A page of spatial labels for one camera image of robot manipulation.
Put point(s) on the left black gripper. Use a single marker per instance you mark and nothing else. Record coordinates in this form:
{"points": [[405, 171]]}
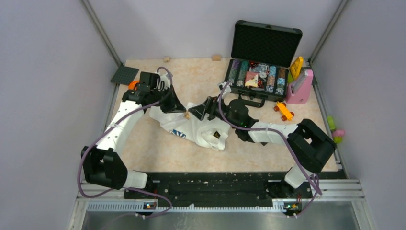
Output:
{"points": [[174, 105]]}

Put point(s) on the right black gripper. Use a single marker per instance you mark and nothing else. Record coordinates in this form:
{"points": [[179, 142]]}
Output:
{"points": [[199, 111]]}

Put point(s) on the white t-shirt garment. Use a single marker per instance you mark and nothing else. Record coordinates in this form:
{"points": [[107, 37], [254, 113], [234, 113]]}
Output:
{"points": [[208, 134]]}

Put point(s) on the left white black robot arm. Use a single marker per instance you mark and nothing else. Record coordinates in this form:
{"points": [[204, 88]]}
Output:
{"points": [[101, 163]]}

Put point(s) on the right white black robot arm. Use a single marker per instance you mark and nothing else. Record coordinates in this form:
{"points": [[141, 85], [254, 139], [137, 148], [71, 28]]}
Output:
{"points": [[308, 144]]}

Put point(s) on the small wooden block left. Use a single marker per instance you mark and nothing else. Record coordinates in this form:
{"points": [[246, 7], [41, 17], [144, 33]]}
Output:
{"points": [[166, 59]]}

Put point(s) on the small wooden block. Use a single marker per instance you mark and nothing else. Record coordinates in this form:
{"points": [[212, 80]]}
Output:
{"points": [[166, 59], [216, 57]]}

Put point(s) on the dark grey lego baseplate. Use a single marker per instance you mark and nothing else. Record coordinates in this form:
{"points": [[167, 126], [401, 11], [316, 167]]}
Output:
{"points": [[124, 75]]}

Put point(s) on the small wooden block right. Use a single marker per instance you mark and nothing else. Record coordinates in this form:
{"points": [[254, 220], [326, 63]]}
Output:
{"points": [[216, 57]]}

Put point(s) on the yellow orange toy piece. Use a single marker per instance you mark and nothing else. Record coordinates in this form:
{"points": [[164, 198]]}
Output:
{"points": [[286, 114]]}

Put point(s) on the black open poker chip case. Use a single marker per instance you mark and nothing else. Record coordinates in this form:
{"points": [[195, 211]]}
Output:
{"points": [[260, 57]]}

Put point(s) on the pink box with grey lid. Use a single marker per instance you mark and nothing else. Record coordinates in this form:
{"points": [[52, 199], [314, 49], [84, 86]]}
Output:
{"points": [[298, 91]]}

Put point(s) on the yellow toy block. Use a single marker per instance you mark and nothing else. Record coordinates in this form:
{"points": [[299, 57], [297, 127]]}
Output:
{"points": [[296, 67]]}

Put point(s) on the green pink toy bricks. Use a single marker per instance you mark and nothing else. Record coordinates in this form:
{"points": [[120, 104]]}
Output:
{"points": [[337, 134]]}

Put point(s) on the black mounting base plate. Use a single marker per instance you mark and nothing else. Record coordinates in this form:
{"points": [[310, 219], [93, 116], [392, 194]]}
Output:
{"points": [[223, 189]]}

